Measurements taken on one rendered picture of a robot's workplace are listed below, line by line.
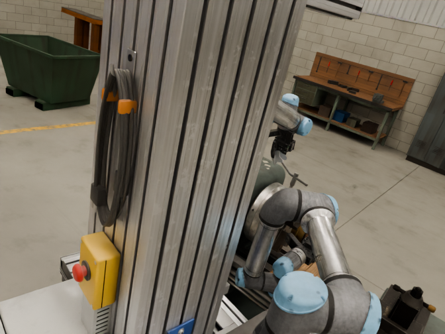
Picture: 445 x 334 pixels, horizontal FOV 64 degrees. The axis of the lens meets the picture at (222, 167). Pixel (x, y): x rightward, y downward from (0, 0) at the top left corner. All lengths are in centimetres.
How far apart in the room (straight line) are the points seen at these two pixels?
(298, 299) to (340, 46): 798
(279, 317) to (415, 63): 748
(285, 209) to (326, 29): 776
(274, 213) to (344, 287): 38
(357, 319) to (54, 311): 71
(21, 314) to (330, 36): 832
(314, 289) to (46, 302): 64
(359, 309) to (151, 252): 53
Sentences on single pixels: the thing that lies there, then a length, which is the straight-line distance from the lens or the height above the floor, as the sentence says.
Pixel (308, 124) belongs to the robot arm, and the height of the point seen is 159.
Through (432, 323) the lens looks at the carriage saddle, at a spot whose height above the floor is 93.
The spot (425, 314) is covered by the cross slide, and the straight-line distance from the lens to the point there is 183.
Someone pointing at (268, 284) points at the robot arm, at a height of 100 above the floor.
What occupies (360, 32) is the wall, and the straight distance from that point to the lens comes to 852.
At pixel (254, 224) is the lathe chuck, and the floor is 109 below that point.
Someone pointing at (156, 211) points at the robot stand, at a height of 161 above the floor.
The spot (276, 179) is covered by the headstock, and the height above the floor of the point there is 121.
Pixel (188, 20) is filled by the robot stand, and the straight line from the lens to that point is 52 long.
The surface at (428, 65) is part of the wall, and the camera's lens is 810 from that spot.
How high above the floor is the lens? 195
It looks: 24 degrees down
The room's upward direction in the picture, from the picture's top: 13 degrees clockwise
